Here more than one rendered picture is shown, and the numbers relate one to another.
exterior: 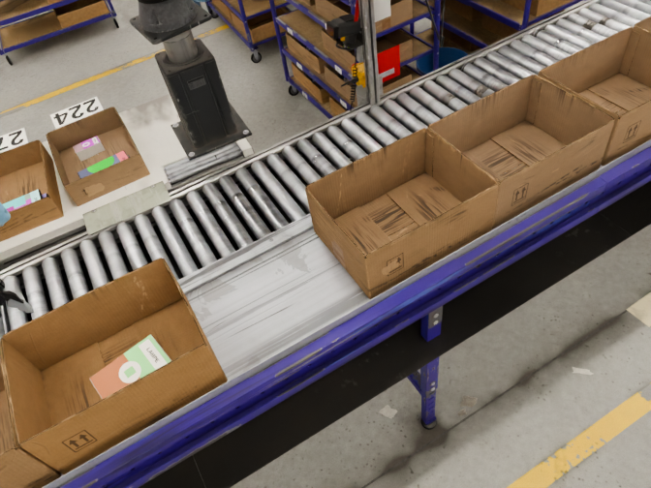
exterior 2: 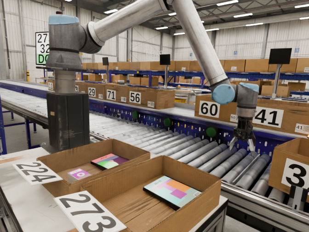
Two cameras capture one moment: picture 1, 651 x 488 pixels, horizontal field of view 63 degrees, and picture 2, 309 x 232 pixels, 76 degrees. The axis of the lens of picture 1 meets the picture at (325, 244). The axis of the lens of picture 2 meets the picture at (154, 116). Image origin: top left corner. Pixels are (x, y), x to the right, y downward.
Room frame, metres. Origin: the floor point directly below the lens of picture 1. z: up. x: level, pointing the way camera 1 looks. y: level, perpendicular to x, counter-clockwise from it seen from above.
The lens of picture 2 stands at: (1.89, 1.60, 1.19)
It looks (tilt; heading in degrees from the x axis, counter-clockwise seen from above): 11 degrees down; 242
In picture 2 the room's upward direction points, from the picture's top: 2 degrees clockwise
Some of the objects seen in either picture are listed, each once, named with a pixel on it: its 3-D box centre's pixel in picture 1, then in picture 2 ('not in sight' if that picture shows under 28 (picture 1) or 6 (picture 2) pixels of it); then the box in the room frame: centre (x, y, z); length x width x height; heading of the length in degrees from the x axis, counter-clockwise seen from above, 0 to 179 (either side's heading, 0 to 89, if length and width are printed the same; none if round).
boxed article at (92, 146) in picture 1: (89, 148); (80, 179); (1.80, 0.84, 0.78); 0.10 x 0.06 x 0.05; 114
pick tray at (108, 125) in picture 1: (96, 153); (97, 165); (1.73, 0.79, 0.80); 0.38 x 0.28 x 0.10; 21
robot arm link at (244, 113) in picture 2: not in sight; (246, 112); (1.00, 0.94, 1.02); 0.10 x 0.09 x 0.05; 112
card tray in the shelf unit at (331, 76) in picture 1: (366, 77); not in sight; (2.52, -0.40, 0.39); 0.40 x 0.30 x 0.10; 22
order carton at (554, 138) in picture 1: (513, 147); (125, 94); (1.11, -0.57, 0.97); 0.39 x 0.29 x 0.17; 111
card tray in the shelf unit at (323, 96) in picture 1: (326, 74); not in sight; (2.97, -0.22, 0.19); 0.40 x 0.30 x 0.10; 20
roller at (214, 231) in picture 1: (217, 236); (151, 139); (1.23, 0.34, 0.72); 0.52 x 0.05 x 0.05; 21
